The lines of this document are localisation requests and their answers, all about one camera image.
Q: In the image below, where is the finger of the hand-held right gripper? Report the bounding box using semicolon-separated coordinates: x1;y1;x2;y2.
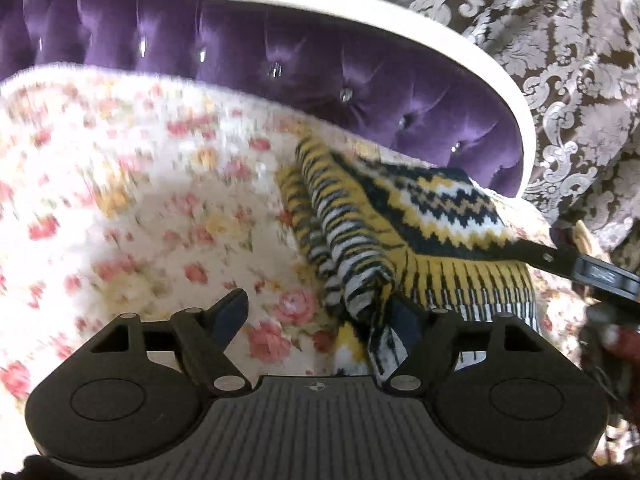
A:
511;238;583;282

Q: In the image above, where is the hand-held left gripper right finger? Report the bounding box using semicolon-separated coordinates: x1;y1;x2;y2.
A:
389;296;547;392

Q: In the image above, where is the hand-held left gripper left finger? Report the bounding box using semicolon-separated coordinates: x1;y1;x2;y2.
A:
87;288;250;395

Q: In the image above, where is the yellow navy patterned knit sweater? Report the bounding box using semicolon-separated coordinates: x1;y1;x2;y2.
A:
275;132;542;392

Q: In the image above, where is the person's right hand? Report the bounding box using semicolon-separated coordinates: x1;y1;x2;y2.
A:
602;324;640;365

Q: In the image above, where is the floral quilted bedspread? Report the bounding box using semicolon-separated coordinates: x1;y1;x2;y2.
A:
0;62;640;466

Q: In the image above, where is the purple tufted headboard white frame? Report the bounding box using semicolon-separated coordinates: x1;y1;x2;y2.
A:
0;0;539;200

